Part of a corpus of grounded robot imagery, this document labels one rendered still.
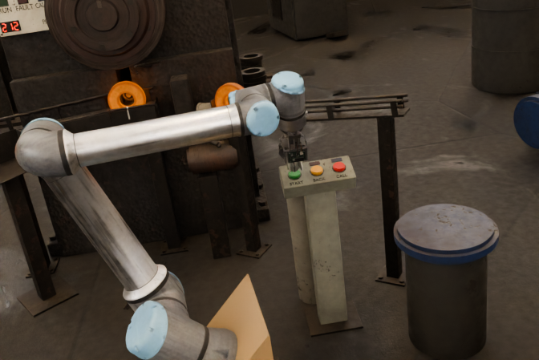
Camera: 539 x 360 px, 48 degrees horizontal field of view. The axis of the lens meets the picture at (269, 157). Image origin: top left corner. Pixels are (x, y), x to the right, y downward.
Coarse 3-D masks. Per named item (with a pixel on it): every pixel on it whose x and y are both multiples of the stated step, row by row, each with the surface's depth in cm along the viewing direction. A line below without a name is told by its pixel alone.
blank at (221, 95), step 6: (228, 84) 245; (234, 84) 245; (222, 90) 247; (228, 90) 246; (234, 90) 244; (216, 96) 250; (222, 96) 248; (228, 96) 250; (216, 102) 251; (222, 102) 250; (228, 102) 252
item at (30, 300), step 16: (0, 144) 246; (0, 160) 247; (16, 160) 247; (0, 176) 235; (16, 176) 233; (16, 192) 241; (16, 208) 242; (16, 224) 247; (32, 224) 248; (32, 240) 250; (32, 256) 251; (32, 272) 255; (48, 272) 257; (48, 288) 259; (64, 288) 266; (32, 304) 257; (48, 304) 256
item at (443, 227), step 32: (416, 224) 195; (448, 224) 193; (480, 224) 190; (416, 256) 184; (448, 256) 179; (480, 256) 180; (416, 288) 194; (448, 288) 187; (480, 288) 190; (416, 320) 199; (448, 320) 191; (480, 320) 195; (448, 352) 196
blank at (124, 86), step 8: (112, 88) 257; (120, 88) 258; (128, 88) 258; (136, 88) 258; (112, 96) 259; (136, 96) 259; (144, 96) 260; (112, 104) 260; (120, 104) 261; (136, 104) 261
